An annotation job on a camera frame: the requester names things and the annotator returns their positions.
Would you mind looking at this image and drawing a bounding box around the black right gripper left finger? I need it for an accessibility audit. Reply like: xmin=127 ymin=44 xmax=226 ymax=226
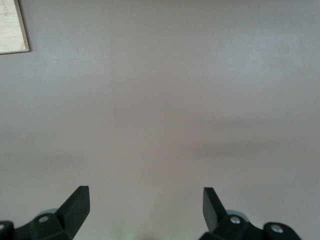
xmin=0 ymin=185 xmax=91 ymax=240

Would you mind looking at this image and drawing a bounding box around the wooden cutting board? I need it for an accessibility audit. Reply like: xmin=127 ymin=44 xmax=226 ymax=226
xmin=0 ymin=0 xmax=32 ymax=55

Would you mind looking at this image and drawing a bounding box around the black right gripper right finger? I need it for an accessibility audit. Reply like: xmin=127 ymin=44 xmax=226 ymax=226
xmin=198 ymin=186 xmax=302 ymax=240

